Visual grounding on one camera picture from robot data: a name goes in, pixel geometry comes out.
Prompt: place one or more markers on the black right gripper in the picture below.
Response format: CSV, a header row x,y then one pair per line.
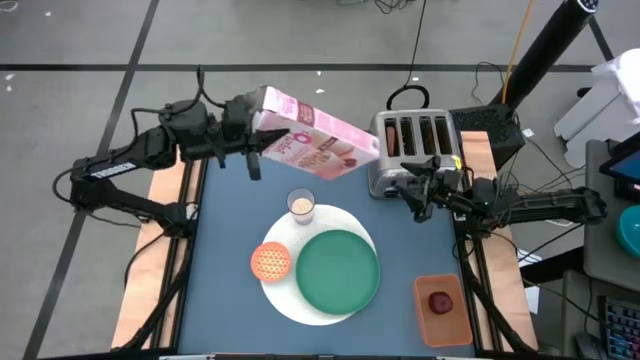
x,y
445,187

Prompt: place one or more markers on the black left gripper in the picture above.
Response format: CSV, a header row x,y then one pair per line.
x,y
235,120

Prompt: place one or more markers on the pink strawberry yogurt cereal box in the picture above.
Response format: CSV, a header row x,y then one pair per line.
x,y
320,135

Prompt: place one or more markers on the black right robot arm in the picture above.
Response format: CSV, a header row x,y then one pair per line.
x,y
550,202

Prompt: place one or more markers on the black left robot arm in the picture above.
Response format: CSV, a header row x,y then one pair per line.
x,y
150,145

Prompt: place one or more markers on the silver four-slot toaster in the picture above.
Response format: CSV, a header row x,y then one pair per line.
x,y
382,172

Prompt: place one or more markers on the brown toast slice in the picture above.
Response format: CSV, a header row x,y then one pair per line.
x,y
392,141

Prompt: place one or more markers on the clear drinking glass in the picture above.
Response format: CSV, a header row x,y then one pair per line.
x,y
301,206

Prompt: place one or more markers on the black perforated base box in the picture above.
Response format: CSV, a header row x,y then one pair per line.
x,y
485,130

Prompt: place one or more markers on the green round plate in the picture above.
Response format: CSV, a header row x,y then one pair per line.
x,y
337,272

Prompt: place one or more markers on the dark red round fruit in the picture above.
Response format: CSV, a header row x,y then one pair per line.
x,y
440,303

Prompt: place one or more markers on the patterned ceramic bowl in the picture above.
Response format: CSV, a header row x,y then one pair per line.
x,y
270,262

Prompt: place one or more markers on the wooden table side board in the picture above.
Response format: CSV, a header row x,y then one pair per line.
x,y
505,280
150,280

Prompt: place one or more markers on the orange plastic container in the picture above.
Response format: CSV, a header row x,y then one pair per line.
x,y
445,330

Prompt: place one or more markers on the white round woven placemat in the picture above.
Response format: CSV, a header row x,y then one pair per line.
x,y
280,300

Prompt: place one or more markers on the black round pole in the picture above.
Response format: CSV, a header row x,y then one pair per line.
x,y
545,50

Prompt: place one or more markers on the grey side table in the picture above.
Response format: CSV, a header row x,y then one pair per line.
x,y
600,240

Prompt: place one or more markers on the white cardboard box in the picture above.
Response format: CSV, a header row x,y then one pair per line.
x,y
605,115

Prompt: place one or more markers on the grey desk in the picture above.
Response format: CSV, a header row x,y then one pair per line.
x,y
575,310

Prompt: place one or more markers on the black tablet screen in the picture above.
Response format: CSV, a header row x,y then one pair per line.
x,y
627,167

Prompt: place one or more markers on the teal bowl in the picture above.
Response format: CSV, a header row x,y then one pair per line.
x,y
630,232

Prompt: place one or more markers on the black computer mouse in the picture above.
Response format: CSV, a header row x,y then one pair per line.
x,y
587,346

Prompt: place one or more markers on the backlit computer keyboard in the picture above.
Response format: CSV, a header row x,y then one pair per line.
x,y
622,330

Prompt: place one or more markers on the black aluminium table frame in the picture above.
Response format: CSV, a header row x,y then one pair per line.
x,y
177,310

